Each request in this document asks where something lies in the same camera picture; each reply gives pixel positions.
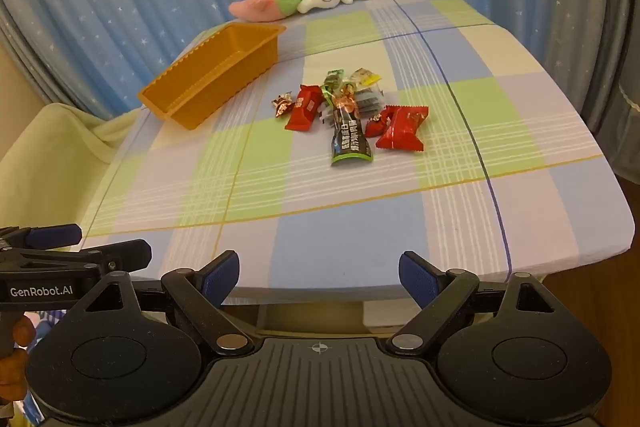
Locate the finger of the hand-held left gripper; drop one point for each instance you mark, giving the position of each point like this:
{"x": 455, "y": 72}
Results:
{"x": 55, "y": 235}
{"x": 125, "y": 254}

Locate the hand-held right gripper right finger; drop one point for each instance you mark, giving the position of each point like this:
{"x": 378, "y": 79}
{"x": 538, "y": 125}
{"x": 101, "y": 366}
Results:
{"x": 417, "y": 279}

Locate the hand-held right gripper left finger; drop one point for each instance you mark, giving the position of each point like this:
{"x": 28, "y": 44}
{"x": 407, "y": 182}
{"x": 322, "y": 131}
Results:
{"x": 222, "y": 278}

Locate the large red snack packet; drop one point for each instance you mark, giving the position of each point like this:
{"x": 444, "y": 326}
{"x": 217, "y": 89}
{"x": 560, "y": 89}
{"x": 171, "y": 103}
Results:
{"x": 402, "y": 129}

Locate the black green snack packet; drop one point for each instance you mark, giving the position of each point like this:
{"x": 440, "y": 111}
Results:
{"x": 350, "y": 139}

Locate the small red foil candy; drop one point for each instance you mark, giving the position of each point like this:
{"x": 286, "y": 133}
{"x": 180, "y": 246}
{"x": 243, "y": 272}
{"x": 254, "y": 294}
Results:
{"x": 375, "y": 126}

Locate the small brown foil candy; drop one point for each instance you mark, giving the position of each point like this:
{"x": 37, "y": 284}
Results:
{"x": 283, "y": 105}

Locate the clear packet of dark bars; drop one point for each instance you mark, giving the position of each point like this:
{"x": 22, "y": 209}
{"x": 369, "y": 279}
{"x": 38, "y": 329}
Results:
{"x": 369, "y": 101}

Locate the clear brown candy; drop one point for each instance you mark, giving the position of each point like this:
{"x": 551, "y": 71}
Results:
{"x": 345, "y": 99}

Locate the yellow green snack packet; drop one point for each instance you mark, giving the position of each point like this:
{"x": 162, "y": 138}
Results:
{"x": 365, "y": 78}

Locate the green candy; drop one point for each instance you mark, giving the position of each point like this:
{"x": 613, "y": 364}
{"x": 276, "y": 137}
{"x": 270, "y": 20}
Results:
{"x": 332, "y": 82}

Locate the orange plastic tray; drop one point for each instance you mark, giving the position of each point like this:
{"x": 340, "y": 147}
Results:
{"x": 220, "y": 57}

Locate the person's left hand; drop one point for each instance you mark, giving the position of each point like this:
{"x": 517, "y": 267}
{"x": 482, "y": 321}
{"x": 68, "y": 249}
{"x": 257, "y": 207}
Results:
{"x": 20, "y": 337}

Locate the cream cloth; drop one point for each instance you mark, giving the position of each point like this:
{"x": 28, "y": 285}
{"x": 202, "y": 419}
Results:
{"x": 45, "y": 147}

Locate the checked tablecloth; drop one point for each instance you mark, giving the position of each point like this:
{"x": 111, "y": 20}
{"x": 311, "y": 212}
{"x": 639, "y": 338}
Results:
{"x": 350, "y": 207}

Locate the grey curtain with lace trim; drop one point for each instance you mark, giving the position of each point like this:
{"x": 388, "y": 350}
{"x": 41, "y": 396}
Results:
{"x": 625, "y": 57}

